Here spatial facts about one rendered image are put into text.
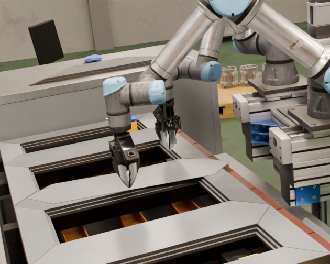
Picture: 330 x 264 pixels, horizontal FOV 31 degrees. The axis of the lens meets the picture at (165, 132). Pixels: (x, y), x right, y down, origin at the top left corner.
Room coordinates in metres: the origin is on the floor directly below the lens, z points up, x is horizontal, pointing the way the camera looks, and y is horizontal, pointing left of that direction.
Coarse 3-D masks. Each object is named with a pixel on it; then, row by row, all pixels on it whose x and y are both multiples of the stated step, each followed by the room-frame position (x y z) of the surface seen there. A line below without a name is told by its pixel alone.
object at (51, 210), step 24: (24, 144) 2.57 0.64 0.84; (48, 144) 2.59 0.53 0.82; (144, 144) 2.39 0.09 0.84; (48, 168) 2.26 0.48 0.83; (120, 192) 1.90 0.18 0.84; (144, 192) 1.92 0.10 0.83; (216, 192) 1.83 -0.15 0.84; (48, 216) 1.81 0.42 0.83; (216, 240) 1.51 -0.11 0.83; (264, 240) 1.49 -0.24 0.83
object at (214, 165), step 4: (204, 160) 2.10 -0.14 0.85; (208, 160) 2.10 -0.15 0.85; (212, 160) 2.09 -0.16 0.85; (216, 160) 2.09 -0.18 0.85; (208, 164) 2.06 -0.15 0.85; (212, 164) 2.05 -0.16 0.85; (216, 164) 2.05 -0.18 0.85; (220, 164) 2.04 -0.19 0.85; (208, 168) 2.02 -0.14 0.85; (212, 168) 2.02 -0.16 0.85; (216, 168) 2.01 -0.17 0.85; (220, 168) 2.01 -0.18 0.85; (212, 172) 1.98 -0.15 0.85
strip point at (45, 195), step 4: (48, 188) 2.01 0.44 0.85; (52, 188) 2.00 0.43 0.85; (40, 192) 1.98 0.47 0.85; (44, 192) 1.97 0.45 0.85; (48, 192) 1.97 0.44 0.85; (52, 192) 1.96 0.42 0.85; (32, 196) 1.95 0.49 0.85; (36, 196) 1.94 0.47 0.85; (40, 196) 1.94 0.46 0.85; (44, 196) 1.93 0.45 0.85; (48, 196) 1.93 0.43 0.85; (52, 196) 1.93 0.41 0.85; (36, 200) 1.91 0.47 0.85; (40, 200) 1.91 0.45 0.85; (44, 200) 1.90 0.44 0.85; (48, 200) 1.90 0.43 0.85; (52, 200) 1.89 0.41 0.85
